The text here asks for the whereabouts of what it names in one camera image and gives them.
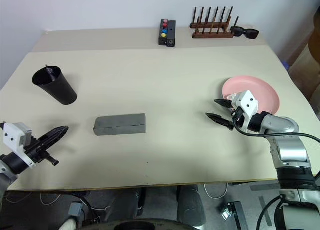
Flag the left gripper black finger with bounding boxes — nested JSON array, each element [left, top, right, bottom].
[[40, 126, 68, 143], [40, 129, 70, 149]]

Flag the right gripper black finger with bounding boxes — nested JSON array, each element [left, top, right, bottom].
[[205, 112, 235, 131], [214, 98, 234, 109]]

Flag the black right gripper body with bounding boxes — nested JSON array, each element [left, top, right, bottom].
[[225, 105, 245, 131]]

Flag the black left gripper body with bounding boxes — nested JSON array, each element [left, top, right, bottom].
[[24, 137, 61, 167]]

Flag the pink plate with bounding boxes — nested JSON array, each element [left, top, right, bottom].
[[221, 75, 281, 116]]

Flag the grey ballpoint pen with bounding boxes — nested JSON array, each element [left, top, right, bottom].
[[44, 63, 57, 83]]

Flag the grey glasses case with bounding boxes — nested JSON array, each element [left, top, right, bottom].
[[92, 112, 147, 137]]

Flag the black plastic cup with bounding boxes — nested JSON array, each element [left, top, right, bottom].
[[31, 65, 79, 106]]

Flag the brown wooden peg rack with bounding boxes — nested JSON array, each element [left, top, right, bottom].
[[189, 6, 241, 39]]

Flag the small grey box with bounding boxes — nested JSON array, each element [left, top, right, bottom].
[[68, 202, 84, 217]]

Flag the black sunglasses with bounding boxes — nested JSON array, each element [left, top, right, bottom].
[[229, 26, 260, 40]]

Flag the white shoe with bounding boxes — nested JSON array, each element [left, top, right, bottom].
[[62, 215, 79, 230]]

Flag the black box with socket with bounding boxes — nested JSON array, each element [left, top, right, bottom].
[[165, 20, 178, 48]]

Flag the dark rounded shape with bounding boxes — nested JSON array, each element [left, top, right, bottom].
[[177, 184, 207, 227]]

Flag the black box with coloured buttons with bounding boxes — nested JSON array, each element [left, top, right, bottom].
[[157, 18, 169, 46]]

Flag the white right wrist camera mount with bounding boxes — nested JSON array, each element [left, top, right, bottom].
[[230, 90, 259, 133]]

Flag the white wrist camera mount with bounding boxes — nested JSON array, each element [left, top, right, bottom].
[[0, 122, 35, 168], [230, 90, 259, 133]]

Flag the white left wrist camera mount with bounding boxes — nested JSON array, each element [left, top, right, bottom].
[[0, 122, 35, 168]]

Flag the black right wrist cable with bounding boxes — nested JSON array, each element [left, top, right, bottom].
[[233, 118, 320, 143]]

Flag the white floor cable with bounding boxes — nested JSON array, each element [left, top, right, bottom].
[[203, 182, 229, 199]]

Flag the black metal floor bracket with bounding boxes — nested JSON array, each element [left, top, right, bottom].
[[219, 201, 247, 230]]

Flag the black robot body cable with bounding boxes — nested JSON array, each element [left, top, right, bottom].
[[257, 194, 284, 230]]

